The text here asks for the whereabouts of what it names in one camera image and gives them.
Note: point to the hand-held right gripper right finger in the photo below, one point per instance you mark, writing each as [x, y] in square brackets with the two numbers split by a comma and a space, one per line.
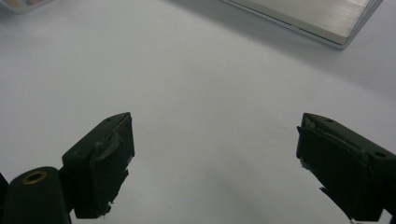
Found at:
[342, 174]

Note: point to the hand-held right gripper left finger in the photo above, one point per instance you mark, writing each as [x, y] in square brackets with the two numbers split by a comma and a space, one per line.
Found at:
[102, 168]

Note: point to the white-edged colourful card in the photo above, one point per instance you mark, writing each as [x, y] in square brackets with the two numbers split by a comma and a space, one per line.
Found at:
[21, 3]

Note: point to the brushed silver metal box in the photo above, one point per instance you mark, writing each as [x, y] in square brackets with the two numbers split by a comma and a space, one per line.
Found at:
[311, 15]

